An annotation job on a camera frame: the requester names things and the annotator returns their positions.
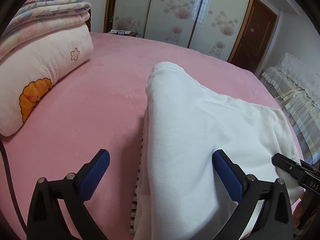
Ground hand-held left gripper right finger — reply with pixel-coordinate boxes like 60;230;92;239
212;149;293;240

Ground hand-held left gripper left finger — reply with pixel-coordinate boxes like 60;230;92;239
26;149;110;240

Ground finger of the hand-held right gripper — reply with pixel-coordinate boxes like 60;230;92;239
300;159;320;174
272;153;302;180

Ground white printed sweatshirt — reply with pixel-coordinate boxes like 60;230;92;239
134;61;304;240

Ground striped folded garment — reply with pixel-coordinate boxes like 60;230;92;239
129;112;150;234

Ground pink pillow with orange print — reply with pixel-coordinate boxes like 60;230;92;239
0;22;94;137

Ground brown wooden door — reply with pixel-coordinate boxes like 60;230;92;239
228;0;278;74

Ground dark wooden nightstand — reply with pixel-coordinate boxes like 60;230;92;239
107;29;138;37

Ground dark wooden headboard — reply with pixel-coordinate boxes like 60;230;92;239
86;7;93;33

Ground folded pastel blankets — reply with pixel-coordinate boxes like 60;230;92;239
0;0;92;58

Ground floral sliding door wardrobe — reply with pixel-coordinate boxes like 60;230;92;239
104;0;258;63

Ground dark cable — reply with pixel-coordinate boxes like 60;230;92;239
0;140;27;230

